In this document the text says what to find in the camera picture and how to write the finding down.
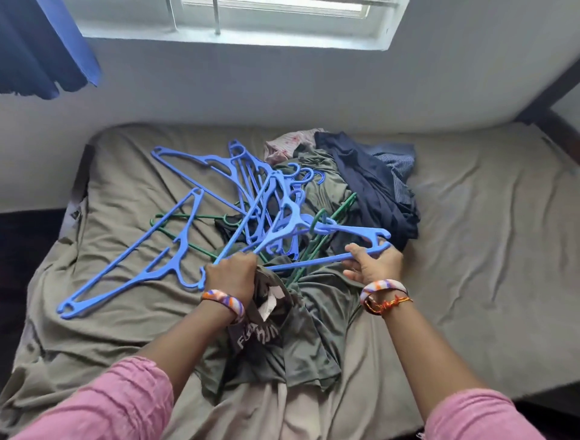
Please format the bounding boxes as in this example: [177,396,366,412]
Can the bed with beige sheet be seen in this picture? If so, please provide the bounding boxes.
[0,120,580,440]

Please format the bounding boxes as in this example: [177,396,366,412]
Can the olive green t-shirt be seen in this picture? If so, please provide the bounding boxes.
[195,267,366,397]

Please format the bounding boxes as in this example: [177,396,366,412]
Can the person's right forearm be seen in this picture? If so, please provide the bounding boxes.
[381,303,491,420]

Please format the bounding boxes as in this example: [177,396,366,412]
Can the striped orange purple bangle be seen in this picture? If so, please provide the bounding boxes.
[200,288,247,325]

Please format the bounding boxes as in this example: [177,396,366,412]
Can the person's right hand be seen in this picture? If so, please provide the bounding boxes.
[343,241,405,290]

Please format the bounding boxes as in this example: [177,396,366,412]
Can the dark wooden bed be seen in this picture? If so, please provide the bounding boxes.
[517,59,580,164]

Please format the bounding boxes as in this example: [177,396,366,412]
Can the blue plastic hanger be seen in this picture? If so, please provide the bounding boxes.
[198,172,393,291]

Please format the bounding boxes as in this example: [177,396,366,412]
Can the blue curtain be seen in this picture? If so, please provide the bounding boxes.
[0,0,103,101]

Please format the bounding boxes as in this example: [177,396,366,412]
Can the blue striped shirt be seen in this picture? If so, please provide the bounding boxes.
[358,140,418,183]

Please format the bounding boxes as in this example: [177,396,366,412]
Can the navy blue shorts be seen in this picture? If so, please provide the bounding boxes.
[314,131,422,255]

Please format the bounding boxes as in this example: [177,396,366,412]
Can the pink floral striped garment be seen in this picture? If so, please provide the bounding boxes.
[263,128,326,166]

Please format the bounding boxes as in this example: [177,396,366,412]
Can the pile of blue hangers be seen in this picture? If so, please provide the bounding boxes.
[57,140,327,320]

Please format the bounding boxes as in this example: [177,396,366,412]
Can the person's left hand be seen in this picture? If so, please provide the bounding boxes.
[201,252,259,309]

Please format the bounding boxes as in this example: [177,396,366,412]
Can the white framed window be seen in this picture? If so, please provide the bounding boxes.
[63,0,411,51]

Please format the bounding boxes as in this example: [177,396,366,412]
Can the striped white purple bangle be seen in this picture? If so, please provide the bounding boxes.
[358,278,409,305]

